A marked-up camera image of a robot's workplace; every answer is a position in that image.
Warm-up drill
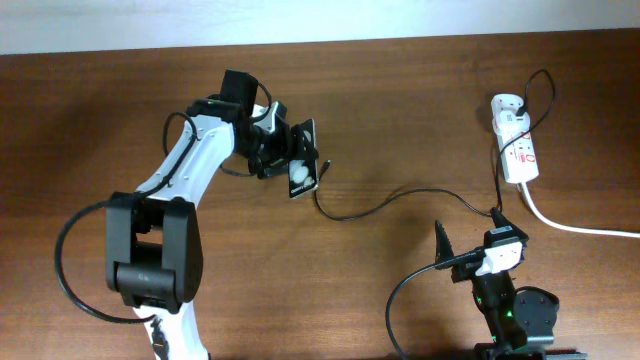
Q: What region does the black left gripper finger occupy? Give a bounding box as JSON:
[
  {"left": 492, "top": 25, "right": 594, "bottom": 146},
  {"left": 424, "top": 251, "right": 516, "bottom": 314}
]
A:
[
  {"left": 291, "top": 119, "right": 317, "bottom": 159},
  {"left": 255, "top": 159, "right": 289, "bottom": 179}
]

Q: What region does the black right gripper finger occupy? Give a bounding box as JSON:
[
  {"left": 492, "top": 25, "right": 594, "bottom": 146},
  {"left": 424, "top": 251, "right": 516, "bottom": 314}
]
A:
[
  {"left": 490, "top": 207, "right": 528, "bottom": 238},
  {"left": 434, "top": 220, "right": 454, "bottom": 270}
]

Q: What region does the black Galaxy smartphone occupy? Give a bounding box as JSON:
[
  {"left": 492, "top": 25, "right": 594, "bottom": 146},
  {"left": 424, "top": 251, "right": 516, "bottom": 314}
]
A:
[{"left": 288, "top": 124, "right": 319, "bottom": 199}]

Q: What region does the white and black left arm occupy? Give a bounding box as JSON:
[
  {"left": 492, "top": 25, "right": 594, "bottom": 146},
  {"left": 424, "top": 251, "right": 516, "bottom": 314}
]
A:
[{"left": 106, "top": 99, "right": 319, "bottom": 359}]

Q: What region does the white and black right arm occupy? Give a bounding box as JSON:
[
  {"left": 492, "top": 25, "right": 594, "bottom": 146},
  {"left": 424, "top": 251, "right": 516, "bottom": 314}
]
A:
[{"left": 434, "top": 208, "right": 588, "bottom": 360}]

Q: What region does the white USB charger adapter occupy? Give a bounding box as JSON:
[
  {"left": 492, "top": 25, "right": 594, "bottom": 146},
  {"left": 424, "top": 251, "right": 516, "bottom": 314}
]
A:
[{"left": 493, "top": 110, "right": 530, "bottom": 136}]

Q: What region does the white power strip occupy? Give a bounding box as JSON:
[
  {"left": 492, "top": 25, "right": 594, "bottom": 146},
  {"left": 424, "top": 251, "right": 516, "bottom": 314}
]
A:
[{"left": 491, "top": 94, "right": 539, "bottom": 184}]

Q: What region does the white power strip cord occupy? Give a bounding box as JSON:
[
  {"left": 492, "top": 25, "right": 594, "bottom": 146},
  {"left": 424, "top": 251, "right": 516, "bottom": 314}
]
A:
[{"left": 518, "top": 181, "right": 640, "bottom": 239}]

